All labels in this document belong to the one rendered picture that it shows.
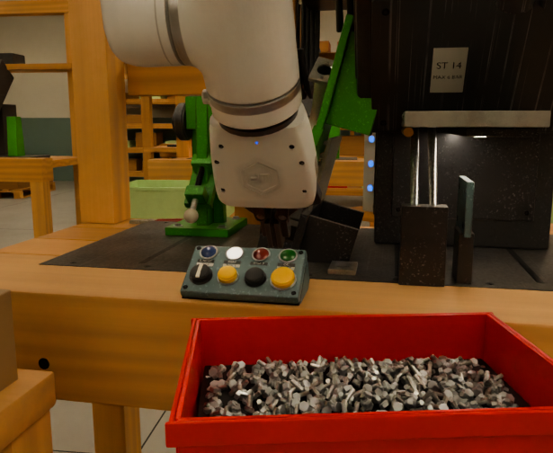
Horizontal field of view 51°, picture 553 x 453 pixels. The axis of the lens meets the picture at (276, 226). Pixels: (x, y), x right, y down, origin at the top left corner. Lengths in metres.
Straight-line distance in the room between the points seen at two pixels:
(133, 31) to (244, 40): 0.09
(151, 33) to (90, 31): 0.96
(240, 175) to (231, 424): 0.25
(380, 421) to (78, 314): 0.48
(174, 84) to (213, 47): 0.97
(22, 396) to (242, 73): 0.39
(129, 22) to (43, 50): 12.02
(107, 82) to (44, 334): 0.74
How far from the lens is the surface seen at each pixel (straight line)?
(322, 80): 0.96
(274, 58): 0.48
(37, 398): 0.67
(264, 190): 0.57
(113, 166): 1.42
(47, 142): 12.45
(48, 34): 12.49
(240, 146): 0.54
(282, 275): 0.69
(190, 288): 0.72
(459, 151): 1.05
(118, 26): 0.49
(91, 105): 1.43
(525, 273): 0.92
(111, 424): 1.61
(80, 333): 0.80
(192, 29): 0.47
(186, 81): 1.43
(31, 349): 0.85
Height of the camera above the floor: 1.11
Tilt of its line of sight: 10 degrees down
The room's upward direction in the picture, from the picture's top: straight up
